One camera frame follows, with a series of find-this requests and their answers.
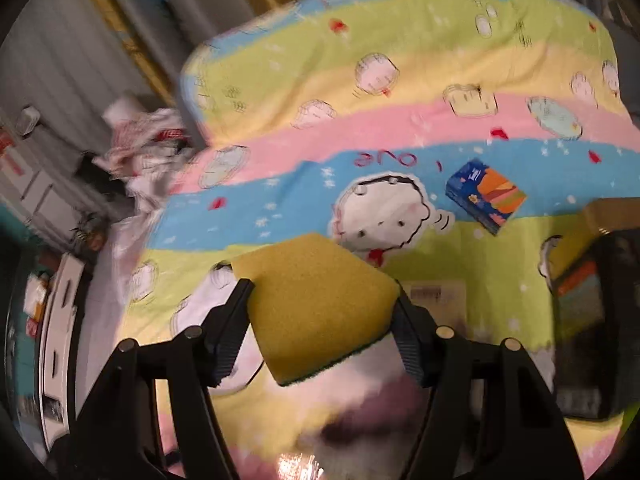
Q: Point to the blue orange small carton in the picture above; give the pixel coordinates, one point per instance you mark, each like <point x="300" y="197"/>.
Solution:
<point x="485" y="195"/>

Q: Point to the white plastic bag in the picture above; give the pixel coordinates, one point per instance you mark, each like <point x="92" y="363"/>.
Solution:
<point x="135" y="250"/>

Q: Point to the grey curtain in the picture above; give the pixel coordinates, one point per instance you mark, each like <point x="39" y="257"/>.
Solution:
<point x="55" y="60"/>

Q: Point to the white cabinet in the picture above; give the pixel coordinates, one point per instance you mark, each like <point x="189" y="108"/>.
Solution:
<point x="62" y="340"/>

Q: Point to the cream flat cardboard package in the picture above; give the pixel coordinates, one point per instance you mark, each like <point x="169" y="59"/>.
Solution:
<point x="435" y="302"/>

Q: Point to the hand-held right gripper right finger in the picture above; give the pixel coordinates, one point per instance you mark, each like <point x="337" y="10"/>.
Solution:
<point x="412" y="345"/>

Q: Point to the black and yellow box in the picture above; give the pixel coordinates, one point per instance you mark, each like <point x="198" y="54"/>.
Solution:
<point x="595" y="310"/>

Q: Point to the cartoon printed striped blanket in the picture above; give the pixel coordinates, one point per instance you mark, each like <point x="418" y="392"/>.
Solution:
<point x="350" y="110"/>

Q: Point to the yellow green sponge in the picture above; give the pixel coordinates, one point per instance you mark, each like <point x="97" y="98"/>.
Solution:
<point x="315" y="305"/>

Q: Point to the pile of clothes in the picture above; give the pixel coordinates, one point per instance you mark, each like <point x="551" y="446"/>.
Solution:
<point x="150" y="145"/>

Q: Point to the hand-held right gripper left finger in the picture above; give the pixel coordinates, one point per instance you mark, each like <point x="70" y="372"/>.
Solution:
<point x="227" y="340"/>

